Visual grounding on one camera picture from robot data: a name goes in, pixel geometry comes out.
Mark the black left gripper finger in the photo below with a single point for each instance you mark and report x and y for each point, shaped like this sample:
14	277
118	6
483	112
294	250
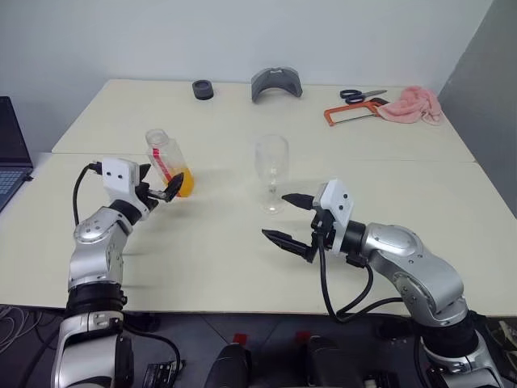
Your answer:
144	171
175	186

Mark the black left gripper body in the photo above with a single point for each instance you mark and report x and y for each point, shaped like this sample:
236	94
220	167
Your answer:
150	196

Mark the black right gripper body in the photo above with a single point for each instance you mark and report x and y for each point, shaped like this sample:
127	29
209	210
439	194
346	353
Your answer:
325	224

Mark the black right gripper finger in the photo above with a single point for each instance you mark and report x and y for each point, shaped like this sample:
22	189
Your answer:
282	240
299	200

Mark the bottle of orange juice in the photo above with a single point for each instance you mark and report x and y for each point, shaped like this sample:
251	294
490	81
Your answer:
173	161

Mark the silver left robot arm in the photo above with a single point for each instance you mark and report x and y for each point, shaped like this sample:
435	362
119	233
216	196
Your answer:
93	242

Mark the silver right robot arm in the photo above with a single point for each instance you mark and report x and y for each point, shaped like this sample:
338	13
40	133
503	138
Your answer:
404	250

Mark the orange hacksaw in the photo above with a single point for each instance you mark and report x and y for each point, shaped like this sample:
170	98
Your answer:
330	114

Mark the small red tag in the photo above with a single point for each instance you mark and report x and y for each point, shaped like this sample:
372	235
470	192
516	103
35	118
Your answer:
240	338
303	337

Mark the black round cylinder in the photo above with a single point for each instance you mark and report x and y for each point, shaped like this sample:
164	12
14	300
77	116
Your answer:
203	89

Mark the grey curved plastic shell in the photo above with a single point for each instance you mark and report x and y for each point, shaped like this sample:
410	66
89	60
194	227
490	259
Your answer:
282	81

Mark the dark rounded shape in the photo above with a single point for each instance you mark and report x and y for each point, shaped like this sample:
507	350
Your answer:
331	361
228	368

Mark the dark laptop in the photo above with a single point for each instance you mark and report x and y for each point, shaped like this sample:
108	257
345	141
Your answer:
12	149

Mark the pink towel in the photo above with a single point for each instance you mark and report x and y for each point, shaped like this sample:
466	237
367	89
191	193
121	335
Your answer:
412	105

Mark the small black device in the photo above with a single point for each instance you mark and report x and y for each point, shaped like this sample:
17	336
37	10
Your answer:
163	374

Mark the grey partition panel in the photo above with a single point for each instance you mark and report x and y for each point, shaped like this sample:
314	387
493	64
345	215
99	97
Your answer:
484	101

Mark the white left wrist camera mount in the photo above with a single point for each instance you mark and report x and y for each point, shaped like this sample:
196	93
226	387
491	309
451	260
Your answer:
119	174

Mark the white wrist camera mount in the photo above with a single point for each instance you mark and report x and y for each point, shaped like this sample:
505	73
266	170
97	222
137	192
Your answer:
119	174
339	198

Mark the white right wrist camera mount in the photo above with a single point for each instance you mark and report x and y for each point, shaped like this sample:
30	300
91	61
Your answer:
339	198

